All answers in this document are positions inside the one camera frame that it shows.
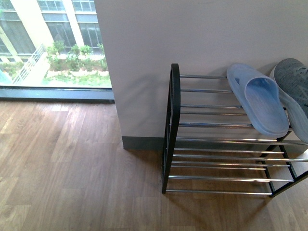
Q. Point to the black metal shoe rack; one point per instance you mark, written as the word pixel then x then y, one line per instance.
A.
pixel 211 146

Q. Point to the light blue slipper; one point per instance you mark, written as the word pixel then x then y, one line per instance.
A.
pixel 259 97

